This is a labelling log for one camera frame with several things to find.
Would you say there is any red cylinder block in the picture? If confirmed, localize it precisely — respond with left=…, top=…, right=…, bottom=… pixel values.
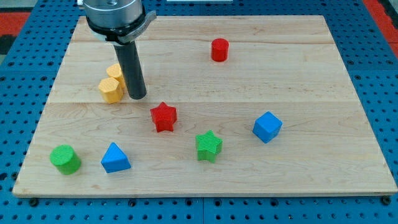
left=211, top=38, right=229, bottom=62

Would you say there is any red star block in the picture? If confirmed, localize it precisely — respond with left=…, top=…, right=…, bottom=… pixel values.
left=150, top=102, right=177, bottom=133

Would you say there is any yellow heart block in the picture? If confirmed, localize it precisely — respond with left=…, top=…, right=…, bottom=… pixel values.
left=106, top=63, right=126, bottom=89

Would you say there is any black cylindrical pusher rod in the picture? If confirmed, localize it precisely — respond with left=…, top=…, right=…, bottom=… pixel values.
left=114, top=41, right=147, bottom=100

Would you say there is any green star block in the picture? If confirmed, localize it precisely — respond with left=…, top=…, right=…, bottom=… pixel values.
left=195, top=130, right=223, bottom=163

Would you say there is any wooden board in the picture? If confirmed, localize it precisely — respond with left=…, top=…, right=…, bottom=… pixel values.
left=12, top=16, right=397, bottom=198

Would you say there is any blue cube block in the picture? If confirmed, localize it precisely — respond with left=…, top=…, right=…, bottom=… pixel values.
left=252, top=111, right=283, bottom=144

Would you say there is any green cylinder block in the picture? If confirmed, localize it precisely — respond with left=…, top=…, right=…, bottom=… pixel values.
left=50, top=144, right=81, bottom=175

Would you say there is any blue triangle block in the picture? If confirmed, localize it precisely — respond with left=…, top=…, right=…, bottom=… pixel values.
left=101, top=142, right=131, bottom=173

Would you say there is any yellow hexagon block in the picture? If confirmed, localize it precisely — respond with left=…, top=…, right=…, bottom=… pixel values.
left=98, top=77, right=124, bottom=104

